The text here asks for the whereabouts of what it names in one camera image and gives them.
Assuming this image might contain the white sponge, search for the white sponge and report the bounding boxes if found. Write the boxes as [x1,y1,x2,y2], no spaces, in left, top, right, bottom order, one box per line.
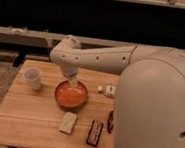
[59,112,77,134]

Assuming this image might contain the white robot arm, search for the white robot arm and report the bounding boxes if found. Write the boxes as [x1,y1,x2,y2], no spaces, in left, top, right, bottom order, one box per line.
[50,36,185,148]

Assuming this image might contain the orange bowl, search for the orange bowl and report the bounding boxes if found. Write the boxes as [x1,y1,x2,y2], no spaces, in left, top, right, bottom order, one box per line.
[54,81,88,108]

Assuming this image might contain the white plastic cup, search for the white plastic cup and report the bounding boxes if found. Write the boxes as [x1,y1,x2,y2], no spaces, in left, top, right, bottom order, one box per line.
[23,67,42,90]

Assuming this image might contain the dark red snack packet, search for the dark red snack packet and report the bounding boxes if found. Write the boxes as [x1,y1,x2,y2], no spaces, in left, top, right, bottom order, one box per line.
[86,119,103,147]

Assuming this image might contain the wooden rail bench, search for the wooden rail bench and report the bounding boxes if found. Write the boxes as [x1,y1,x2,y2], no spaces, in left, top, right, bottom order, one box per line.
[0,26,185,65]

